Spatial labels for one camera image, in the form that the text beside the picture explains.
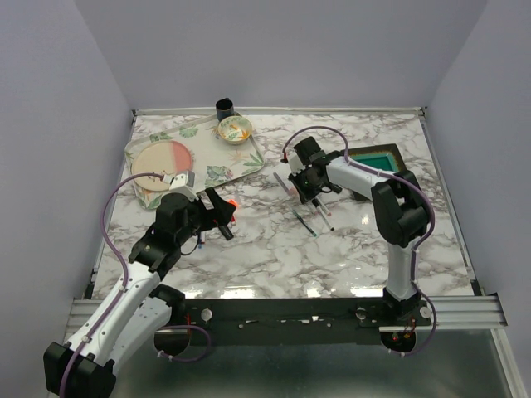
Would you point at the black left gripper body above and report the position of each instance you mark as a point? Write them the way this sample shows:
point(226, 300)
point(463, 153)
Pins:
point(200, 218)

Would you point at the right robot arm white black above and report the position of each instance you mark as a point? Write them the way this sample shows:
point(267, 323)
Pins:
point(403, 213)

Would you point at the pink cream round plate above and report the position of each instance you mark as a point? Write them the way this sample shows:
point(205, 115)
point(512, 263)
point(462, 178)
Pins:
point(166, 157)

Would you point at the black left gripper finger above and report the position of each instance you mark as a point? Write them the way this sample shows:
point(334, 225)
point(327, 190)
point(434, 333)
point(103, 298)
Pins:
point(222, 211)
point(224, 224)

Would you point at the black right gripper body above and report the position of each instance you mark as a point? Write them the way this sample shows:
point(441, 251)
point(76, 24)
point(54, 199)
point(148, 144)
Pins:
point(306, 182)

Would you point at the grey purple marker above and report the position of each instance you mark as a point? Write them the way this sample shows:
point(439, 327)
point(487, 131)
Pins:
point(281, 183)

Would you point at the blue red whiteboard pen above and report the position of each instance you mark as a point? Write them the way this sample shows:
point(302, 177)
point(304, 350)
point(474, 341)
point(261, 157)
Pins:
point(202, 240)

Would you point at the aluminium frame rail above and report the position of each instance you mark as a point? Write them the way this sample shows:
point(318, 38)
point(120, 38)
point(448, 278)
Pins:
point(469, 313)

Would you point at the floral leaf pattern tray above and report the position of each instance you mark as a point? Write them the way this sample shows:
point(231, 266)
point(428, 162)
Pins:
point(215, 162)

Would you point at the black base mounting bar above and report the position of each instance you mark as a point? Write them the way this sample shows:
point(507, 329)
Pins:
point(297, 321)

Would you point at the green fineliner pen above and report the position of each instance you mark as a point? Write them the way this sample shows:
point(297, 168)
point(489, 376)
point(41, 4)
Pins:
point(303, 222)

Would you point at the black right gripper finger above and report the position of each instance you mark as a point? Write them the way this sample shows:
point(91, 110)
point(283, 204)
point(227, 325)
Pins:
point(299, 196)
point(311, 193)

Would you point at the floral small bowl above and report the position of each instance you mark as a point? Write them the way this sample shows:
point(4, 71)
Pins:
point(235, 129)

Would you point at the green cap black highlighter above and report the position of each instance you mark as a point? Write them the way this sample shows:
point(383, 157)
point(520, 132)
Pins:
point(226, 232)

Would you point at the pink cap white marker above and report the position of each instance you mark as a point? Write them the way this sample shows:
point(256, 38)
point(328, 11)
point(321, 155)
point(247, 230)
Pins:
point(324, 208)

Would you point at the black teal square plate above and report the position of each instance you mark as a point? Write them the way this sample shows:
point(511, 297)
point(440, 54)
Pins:
point(386, 157)

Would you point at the dark blue mug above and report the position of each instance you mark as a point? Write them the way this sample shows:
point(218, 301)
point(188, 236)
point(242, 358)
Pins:
point(224, 109)

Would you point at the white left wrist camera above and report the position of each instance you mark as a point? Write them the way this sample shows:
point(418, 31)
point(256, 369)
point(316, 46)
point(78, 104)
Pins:
point(182, 183)

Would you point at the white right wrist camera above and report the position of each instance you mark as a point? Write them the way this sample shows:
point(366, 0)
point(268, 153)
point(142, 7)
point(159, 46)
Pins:
point(294, 162)

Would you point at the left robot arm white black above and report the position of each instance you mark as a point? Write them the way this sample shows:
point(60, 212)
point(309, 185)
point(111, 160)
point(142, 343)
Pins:
point(139, 304)

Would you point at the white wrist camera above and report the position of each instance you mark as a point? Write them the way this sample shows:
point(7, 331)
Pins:
point(182, 183)
point(294, 162)

